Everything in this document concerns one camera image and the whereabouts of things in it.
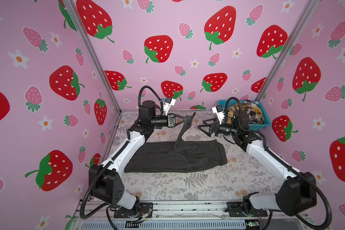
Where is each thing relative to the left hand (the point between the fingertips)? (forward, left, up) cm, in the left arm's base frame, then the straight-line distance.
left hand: (185, 120), depth 68 cm
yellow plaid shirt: (+36, -48, -24) cm, 65 cm away
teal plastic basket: (+24, -61, -27) cm, 71 cm away
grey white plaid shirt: (+22, -50, -23) cm, 59 cm away
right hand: (+1, -8, -5) cm, 9 cm away
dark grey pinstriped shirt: (-2, +16, -35) cm, 38 cm away
